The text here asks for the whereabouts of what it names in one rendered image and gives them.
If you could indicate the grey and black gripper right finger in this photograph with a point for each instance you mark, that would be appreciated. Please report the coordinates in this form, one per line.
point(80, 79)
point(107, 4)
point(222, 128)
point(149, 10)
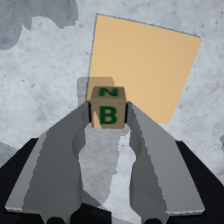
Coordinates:
point(168, 181)

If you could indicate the tan flat mat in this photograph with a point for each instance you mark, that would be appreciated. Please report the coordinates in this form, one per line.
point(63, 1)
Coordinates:
point(151, 63)

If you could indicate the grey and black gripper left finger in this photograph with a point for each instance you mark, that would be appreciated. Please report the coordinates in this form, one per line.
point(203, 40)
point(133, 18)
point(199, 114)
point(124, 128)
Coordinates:
point(43, 178)

